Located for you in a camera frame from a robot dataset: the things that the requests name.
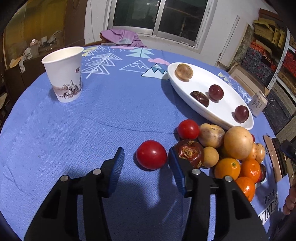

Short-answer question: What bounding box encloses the purple cloth on chair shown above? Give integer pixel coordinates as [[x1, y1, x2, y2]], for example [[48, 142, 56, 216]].
[[100, 29, 146, 48]]

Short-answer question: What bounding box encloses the dark brown chestnut fruit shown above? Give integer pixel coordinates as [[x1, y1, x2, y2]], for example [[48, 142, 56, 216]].
[[190, 91, 209, 108]]

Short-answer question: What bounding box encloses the red cherry tomato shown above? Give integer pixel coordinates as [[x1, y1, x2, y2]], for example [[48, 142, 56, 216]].
[[177, 120, 200, 140], [136, 140, 167, 170]]

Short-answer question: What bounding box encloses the white beverage can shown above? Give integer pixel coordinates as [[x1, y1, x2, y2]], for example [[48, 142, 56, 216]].
[[248, 91, 268, 117]]

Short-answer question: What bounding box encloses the orange mandarin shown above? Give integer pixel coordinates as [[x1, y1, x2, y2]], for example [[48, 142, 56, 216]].
[[235, 177, 255, 202], [239, 159, 261, 183]]

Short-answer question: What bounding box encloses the wooden glass cabinet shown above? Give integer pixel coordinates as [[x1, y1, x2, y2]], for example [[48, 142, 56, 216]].
[[2, 0, 88, 70]]

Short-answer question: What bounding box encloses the white oval plate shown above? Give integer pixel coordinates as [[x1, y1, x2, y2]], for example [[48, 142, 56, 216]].
[[167, 62, 254, 130]]

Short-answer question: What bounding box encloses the dark red plum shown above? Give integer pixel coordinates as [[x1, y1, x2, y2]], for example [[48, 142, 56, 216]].
[[208, 84, 224, 101], [234, 105, 249, 123]]

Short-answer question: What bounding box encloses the brown round fruit on plate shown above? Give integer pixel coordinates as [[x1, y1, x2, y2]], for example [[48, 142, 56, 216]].
[[175, 63, 193, 82]]

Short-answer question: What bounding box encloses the speckled tan fruit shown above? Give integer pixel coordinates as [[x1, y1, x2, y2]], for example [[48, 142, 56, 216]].
[[246, 143, 265, 163]]

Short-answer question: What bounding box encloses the wooden chair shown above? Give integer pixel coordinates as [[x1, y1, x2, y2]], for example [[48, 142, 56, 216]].
[[84, 33, 110, 47]]

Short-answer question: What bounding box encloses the shelf with patterned boxes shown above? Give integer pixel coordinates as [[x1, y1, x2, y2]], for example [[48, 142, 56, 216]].
[[228, 9, 295, 142]]

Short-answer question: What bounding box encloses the tan spotted fruit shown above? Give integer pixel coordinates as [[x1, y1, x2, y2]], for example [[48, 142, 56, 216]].
[[198, 123, 225, 148]]

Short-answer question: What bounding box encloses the large tan round fruit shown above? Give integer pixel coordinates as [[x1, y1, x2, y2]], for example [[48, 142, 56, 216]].
[[224, 126, 253, 160]]

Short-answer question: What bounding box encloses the blue patterned tablecloth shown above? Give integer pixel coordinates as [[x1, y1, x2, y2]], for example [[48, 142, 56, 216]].
[[1, 47, 251, 240]]

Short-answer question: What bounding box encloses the black phone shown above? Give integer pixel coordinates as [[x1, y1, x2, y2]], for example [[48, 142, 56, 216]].
[[271, 138, 287, 177]]

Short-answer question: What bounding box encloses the aluminium frame window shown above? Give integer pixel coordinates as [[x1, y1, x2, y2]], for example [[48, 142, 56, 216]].
[[108, 0, 218, 51]]

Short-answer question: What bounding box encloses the dark brown wrinkled fruit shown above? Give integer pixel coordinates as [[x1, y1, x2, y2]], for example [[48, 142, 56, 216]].
[[174, 140, 204, 169]]

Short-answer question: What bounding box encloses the small tan fruit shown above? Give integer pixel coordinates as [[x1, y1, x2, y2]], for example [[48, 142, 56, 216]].
[[203, 147, 219, 168]]

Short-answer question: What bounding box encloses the tan leather wallet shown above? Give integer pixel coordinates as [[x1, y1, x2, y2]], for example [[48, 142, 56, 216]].
[[263, 135, 282, 183]]

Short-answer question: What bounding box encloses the white paper cup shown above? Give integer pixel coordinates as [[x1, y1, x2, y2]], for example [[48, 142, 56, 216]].
[[42, 46, 84, 103]]

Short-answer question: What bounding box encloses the yellow orange citrus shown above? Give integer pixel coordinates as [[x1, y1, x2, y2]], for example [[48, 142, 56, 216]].
[[214, 158, 241, 180]]

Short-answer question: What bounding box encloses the person's right hand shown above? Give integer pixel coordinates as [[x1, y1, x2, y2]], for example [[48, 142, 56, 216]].
[[283, 184, 296, 215]]

